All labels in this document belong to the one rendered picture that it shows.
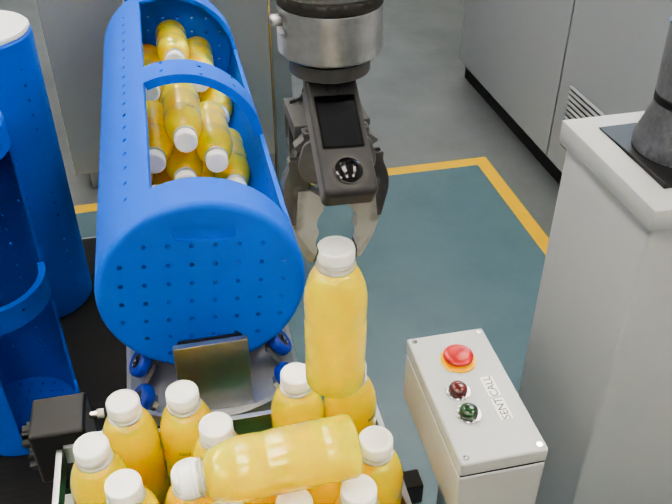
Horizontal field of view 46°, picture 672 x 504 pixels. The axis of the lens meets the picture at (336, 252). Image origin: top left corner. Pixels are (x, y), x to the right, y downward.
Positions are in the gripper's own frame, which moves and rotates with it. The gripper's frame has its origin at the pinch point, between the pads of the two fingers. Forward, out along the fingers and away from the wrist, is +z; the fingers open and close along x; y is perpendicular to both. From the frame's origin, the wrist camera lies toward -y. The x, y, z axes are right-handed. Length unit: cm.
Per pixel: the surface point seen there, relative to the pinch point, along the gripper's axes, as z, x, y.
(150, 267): 15.9, 19.8, 23.1
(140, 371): 33.8, 23.8, 22.7
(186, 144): 17, 13, 57
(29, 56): 33, 49, 145
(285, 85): 57, -20, 164
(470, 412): 19.4, -13.6, -6.9
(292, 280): 21.4, 1.2, 23.1
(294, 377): 22.0, 4.1, 5.2
